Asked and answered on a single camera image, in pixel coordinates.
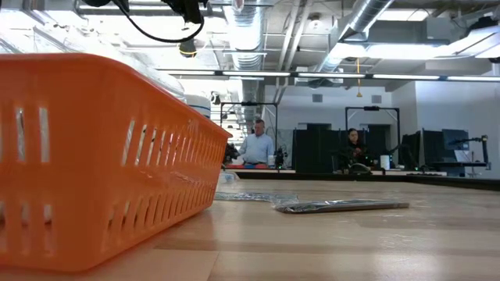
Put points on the blue white toothbrush clear bag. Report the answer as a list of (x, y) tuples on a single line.
[(228, 178)]

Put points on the orange plastic slotted basket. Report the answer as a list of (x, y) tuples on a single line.
[(97, 164)]

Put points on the black comb clear bag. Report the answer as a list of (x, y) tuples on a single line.
[(250, 197), (340, 206)]

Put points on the background black robot arm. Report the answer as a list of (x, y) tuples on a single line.
[(280, 158)]

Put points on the black round ceiling fixture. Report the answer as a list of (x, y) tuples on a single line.
[(187, 48)]

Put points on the white yellow wipes canister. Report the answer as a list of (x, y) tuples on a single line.
[(201, 105)]

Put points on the person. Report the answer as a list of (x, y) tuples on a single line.
[(257, 148), (353, 150)]

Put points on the black partition screen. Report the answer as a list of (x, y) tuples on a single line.
[(316, 148)]

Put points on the orange hanging cone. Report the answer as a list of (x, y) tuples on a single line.
[(359, 94)]

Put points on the white cup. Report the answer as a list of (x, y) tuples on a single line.
[(384, 162)]

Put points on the black background rig frame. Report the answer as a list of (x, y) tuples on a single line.
[(371, 108), (250, 104)]

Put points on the black aluminium table frame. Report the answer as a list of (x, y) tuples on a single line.
[(449, 182)]

